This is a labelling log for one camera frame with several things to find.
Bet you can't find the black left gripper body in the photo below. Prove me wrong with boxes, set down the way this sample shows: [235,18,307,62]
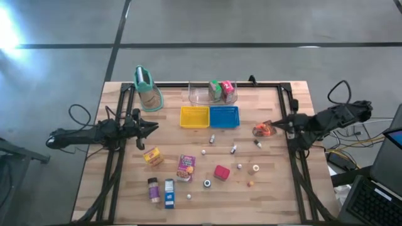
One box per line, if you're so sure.
[121,108,150,151]

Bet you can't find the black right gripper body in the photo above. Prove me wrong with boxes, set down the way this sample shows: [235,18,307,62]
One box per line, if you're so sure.
[284,99,305,139]

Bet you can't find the orange taco seasoning packet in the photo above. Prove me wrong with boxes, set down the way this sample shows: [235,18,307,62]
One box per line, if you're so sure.
[252,119,278,138]

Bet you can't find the yellow mini cereal box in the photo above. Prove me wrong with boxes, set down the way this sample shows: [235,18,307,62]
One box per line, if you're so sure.
[143,146,165,167]

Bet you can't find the pink mini cereal box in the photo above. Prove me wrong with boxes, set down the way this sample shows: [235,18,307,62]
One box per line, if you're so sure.
[175,154,197,183]

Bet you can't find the spice jar with purple label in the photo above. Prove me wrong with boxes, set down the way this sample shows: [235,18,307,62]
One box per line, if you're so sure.
[147,177,161,204]

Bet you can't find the red mini cereal box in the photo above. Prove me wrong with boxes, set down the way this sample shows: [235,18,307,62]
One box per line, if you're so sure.
[220,80,236,104]

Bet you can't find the blue mini cereal box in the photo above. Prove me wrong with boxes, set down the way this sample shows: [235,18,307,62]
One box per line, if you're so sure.
[164,178,175,210]

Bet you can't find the green mini cereal box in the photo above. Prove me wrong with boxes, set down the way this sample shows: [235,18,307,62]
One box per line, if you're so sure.
[208,80,223,103]

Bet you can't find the red-lidded smoked paprika tin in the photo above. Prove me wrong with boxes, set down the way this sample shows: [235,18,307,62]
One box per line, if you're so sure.
[213,164,231,182]

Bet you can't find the yellow plastic basket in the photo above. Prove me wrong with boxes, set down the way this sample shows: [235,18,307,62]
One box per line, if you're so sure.
[179,105,210,129]

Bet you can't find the blue plastic basket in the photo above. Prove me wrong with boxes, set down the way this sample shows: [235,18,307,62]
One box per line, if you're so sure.
[209,105,241,129]

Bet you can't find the clear plastic bin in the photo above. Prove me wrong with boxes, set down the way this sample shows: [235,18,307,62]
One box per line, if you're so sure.
[187,80,239,107]

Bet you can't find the black power adapter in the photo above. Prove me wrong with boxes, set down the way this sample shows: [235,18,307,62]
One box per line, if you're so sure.
[326,152,349,172]

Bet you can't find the black stand bar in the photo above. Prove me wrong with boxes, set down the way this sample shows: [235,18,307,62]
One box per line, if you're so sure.
[330,165,373,188]

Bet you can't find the white paper sheet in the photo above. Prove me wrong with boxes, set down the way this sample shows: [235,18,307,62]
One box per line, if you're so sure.
[332,184,352,207]

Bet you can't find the laptop with blue screen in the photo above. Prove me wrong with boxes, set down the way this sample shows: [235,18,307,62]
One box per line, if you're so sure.
[383,126,402,151]

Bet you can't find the grey open laptop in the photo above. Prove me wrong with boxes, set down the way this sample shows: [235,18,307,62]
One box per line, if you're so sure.
[337,103,402,226]

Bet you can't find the black side desk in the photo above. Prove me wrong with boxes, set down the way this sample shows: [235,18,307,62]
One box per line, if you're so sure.
[0,137,51,226]

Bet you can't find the black aluminium table frame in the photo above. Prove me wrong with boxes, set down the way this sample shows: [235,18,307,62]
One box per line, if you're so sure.
[75,82,339,225]

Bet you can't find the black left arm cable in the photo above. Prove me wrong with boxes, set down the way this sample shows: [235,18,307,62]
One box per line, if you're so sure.
[68,104,92,127]

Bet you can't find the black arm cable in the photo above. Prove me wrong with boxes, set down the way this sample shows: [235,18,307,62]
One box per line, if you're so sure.
[68,104,92,127]
[327,80,352,106]

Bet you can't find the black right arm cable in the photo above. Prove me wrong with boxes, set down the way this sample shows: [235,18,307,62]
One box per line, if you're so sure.
[327,80,352,106]

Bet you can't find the yellow floor cable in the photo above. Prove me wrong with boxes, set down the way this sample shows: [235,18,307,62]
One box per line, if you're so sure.
[326,136,386,158]

